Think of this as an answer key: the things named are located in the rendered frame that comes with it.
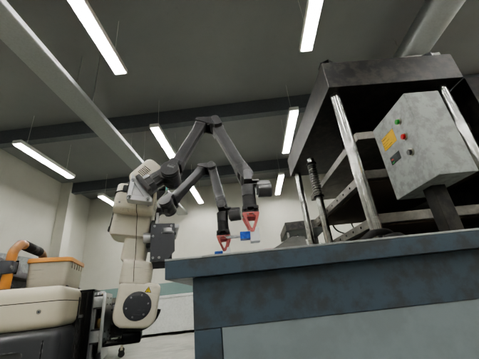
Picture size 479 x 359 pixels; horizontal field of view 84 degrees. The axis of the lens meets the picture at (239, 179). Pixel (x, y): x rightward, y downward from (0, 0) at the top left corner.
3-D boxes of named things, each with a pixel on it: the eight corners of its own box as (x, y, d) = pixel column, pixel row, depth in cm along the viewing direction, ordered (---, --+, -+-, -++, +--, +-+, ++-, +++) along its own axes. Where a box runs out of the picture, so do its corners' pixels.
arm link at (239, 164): (209, 132, 144) (208, 116, 135) (219, 129, 145) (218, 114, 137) (242, 191, 119) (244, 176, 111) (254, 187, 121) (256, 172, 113)
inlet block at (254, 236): (226, 243, 102) (225, 229, 104) (227, 245, 106) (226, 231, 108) (260, 240, 102) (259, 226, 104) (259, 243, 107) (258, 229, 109)
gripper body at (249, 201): (257, 216, 114) (256, 200, 117) (259, 209, 104) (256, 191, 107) (242, 217, 114) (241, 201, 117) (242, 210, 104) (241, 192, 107)
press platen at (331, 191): (357, 139, 156) (355, 132, 158) (311, 201, 256) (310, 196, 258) (472, 129, 158) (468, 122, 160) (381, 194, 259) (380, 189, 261)
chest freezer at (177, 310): (202, 328, 737) (200, 292, 774) (195, 332, 666) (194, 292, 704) (147, 334, 739) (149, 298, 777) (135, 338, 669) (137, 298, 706)
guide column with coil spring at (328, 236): (347, 329, 177) (308, 157, 229) (343, 328, 182) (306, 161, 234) (355, 328, 177) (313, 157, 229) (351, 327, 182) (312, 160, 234)
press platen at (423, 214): (378, 223, 136) (376, 214, 138) (319, 254, 236) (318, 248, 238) (517, 209, 138) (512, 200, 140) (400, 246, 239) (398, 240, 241)
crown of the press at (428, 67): (343, 138, 144) (319, 57, 169) (296, 209, 263) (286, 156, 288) (492, 125, 147) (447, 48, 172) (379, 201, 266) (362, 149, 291)
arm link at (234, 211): (221, 211, 149) (218, 200, 144) (241, 208, 148) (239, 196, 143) (220, 227, 139) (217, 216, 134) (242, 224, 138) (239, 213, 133)
